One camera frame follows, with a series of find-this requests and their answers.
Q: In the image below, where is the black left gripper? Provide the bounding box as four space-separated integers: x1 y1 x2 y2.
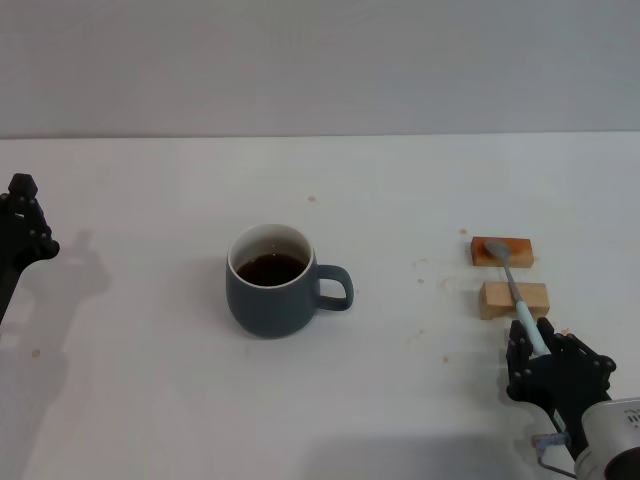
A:
0 172 61 324

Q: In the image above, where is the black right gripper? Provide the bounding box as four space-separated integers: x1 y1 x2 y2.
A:
504 316 617 449

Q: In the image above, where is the metal spoon light blue handle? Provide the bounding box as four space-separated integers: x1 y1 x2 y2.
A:
483 240 550 358

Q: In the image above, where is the dark grey coffee mug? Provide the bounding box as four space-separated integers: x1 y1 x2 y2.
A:
225 223 355 340

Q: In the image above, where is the light wooden notched block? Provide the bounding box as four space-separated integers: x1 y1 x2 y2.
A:
478 280 551 322

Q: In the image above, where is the orange stained wooden block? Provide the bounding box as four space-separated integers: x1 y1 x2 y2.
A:
470 236 535 270

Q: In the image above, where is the grey gripper cable with plug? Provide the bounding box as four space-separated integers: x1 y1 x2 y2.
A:
530 432 576 479

